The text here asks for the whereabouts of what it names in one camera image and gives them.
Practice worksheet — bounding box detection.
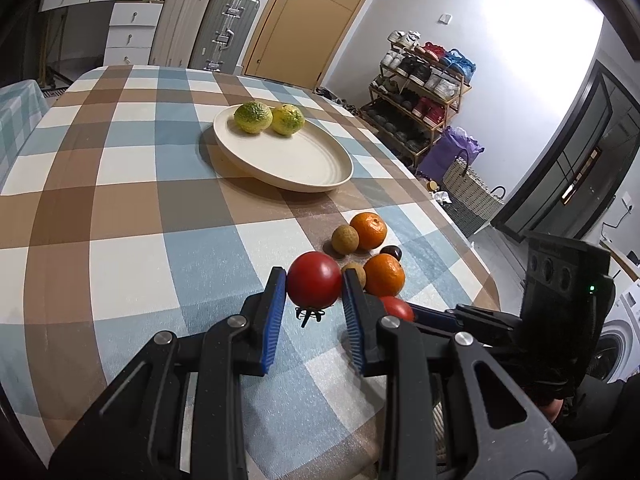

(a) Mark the small red tomato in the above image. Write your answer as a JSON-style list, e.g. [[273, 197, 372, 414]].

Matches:
[[380, 296, 416, 322]]

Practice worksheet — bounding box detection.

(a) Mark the orange mandarin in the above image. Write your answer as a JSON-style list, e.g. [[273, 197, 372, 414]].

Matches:
[[363, 254, 406, 297], [349, 212, 387, 252]]

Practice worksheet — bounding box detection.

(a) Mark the brown longan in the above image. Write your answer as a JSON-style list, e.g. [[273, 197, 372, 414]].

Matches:
[[331, 224, 359, 256], [341, 261, 367, 290]]

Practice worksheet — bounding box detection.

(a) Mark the dark purple plum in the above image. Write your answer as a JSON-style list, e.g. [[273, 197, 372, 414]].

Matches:
[[380, 245, 402, 261]]

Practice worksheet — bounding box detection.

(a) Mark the large red tomato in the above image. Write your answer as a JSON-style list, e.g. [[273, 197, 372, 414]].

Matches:
[[286, 252, 342, 310]]

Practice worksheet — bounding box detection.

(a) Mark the white washing machine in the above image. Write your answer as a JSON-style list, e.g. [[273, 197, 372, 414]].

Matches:
[[587, 281, 640, 382]]

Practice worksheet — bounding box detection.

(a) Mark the woven basket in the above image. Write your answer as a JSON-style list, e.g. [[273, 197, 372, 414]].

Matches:
[[442, 153, 506, 237]]

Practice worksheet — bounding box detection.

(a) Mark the purple bag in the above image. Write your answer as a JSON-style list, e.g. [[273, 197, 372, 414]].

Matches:
[[418, 126, 485, 183]]

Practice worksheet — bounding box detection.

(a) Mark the checkered tablecloth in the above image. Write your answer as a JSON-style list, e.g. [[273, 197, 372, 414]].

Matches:
[[1, 66, 499, 460]]

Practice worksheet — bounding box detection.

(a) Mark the wooden shoe rack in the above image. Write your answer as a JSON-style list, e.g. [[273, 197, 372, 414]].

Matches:
[[359, 38, 476, 168]]

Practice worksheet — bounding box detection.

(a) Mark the cream round plate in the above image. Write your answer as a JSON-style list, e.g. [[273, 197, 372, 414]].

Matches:
[[213, 106, 354, 193]]

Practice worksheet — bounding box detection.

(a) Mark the left green guava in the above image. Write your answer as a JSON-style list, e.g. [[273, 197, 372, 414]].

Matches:
[[233, 101, 272, 134]]

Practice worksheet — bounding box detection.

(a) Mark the green guava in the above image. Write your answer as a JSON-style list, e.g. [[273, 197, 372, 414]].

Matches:
[[233, 101, 272, 134], [271, 104, 305, 136]]

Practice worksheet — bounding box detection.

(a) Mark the right green guava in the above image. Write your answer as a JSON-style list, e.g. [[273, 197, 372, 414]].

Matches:
[[271, 104, 305, 136]]

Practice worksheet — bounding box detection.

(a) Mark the grey silver suitcase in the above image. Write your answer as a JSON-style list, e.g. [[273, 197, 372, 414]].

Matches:
[[189, 0, 260, 75]]

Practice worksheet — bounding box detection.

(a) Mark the wooden door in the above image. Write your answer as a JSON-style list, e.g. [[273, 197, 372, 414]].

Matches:
[[243, 0, 367, 89]]

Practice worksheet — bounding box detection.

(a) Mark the beige suitcase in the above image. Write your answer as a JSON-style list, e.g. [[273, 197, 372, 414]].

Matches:
[[149, 0, 210, 67]]

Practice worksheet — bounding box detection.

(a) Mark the white drawer desk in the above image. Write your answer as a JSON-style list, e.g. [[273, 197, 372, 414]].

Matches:
[[39, 0, 163, 65]]

